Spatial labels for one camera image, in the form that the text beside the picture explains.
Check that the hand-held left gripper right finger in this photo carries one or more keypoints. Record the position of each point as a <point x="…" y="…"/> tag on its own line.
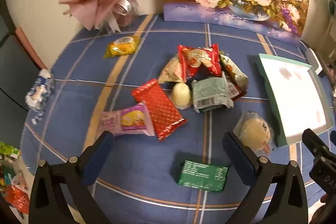
<point x="236" y="153"/>

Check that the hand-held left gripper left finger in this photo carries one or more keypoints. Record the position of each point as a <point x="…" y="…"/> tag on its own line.
<point x="101" y="150"/>

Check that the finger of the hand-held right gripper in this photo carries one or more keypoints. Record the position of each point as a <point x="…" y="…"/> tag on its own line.
<point x="313" y="141"/>

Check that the clear bun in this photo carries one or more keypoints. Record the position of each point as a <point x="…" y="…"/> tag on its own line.
<point x="254" y="132"/>

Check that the dark green snack packet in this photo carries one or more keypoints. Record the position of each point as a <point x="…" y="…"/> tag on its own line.
<point x="202" y="175"/>

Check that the pink snack packet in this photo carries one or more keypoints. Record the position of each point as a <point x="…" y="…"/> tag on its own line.
<point x="131" y="119"/>

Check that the white tray with green rim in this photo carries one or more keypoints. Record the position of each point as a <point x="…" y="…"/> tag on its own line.
<point x="294" y="98"/>

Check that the white green snack packet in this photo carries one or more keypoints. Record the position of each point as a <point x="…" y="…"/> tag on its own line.
<point x="210" y="92"/>

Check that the red patterned snack packet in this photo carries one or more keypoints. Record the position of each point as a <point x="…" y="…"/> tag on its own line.
<point x="160" y="111"/>

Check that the brown red snack packet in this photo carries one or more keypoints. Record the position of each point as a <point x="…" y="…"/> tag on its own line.
<point x="236" y="79"/>

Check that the red cookie snack packet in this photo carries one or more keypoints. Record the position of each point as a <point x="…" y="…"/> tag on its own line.
<point x="197" y="58"/>

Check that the cream snack packet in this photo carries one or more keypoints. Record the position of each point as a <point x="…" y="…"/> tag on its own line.
<point x="170" y="70"/>

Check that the person's right hand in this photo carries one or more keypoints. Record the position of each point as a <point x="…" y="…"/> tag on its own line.
<point x="326" y="200"/>

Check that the blue plaid tablecloth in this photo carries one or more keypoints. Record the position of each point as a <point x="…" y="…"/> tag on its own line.
<point x="78" y="77"/>

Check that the small cream round snack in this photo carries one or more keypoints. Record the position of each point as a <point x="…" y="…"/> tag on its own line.
<point x="181" y="95"/>

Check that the white power strip box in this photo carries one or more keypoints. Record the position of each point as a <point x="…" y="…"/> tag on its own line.
<point x="315" y="60"/>

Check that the crumpled plastic water bottle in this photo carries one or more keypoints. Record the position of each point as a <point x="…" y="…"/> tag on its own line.
<point x="39" y="90"/>

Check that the colourful plastic bags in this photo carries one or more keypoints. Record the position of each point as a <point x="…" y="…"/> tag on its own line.
<point x="13" y="187"/>

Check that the yellow snack packet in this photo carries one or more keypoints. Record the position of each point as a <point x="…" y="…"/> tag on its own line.
<point x="120" y="48"/>

